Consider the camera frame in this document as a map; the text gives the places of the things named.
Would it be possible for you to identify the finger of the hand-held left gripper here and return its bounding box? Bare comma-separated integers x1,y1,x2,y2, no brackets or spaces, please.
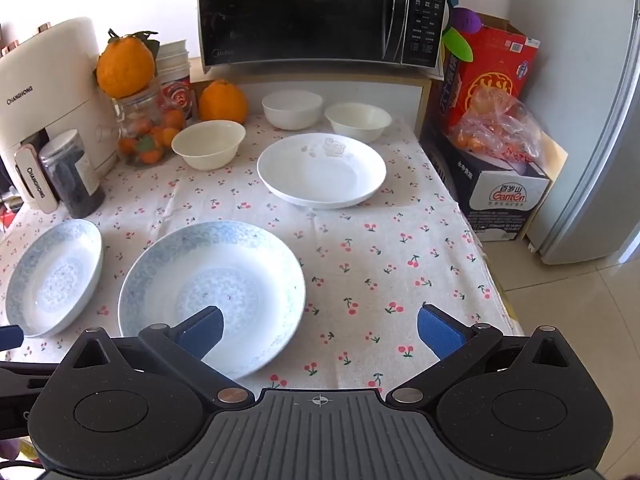
0,325,23,352

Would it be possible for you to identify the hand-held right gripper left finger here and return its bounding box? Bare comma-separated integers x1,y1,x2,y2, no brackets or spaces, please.
60,305,253,406

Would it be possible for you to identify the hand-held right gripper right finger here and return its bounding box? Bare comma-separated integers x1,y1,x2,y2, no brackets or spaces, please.
389,302,576,405

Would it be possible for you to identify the large blue patterned plate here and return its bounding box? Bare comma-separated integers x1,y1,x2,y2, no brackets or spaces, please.
117,220,307,381

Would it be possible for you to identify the small blue patterned plate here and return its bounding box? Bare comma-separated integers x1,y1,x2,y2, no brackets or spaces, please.
5,218,104,338

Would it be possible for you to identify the cream bowl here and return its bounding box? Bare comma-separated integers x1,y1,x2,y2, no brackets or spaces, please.
324,102,392,144
171,120,247,171

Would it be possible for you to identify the white plate with swirl print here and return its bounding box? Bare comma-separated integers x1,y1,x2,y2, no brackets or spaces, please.
256,132,388,210

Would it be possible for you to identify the white bowl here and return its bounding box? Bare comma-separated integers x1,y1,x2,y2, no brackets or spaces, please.
261,90,324,131

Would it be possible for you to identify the cherry print tablecloth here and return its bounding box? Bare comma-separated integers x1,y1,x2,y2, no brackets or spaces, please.
0,112,523,396

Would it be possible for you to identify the dark and white carton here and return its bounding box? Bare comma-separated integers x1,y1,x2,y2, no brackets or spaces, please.
419,120,553,243

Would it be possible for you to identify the clear jar of dark grains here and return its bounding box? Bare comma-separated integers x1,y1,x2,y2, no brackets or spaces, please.
39,129,107,220

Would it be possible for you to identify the plastic bag of oranges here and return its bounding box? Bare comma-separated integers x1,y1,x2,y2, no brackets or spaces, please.
447,87,543,163

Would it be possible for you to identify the glass jar of small oranges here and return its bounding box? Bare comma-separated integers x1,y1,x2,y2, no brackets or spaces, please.
95,82,188,168

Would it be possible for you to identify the silver refrigerator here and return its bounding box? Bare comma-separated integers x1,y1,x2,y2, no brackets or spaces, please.
525,0,640,266

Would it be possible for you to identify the stack of printed paper cups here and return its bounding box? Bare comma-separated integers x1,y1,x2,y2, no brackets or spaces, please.
155,39,197,122

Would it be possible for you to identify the white kitchen appliance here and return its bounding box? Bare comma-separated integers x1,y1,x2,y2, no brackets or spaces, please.
0,16,118,213

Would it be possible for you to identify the large orange with leaves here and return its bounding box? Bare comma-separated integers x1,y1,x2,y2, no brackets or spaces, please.
95,30,161,100

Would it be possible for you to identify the red cardboard carton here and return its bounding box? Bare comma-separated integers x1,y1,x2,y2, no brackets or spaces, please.
442,12,541,131

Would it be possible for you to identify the green plastic piece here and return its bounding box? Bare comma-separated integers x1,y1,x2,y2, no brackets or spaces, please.
440,27,473,61

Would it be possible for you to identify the purple toy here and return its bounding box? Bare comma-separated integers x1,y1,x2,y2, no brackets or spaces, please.
450,6,482,33

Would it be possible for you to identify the black microwave oven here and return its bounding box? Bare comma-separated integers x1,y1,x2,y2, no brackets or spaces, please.
196,0,451,81

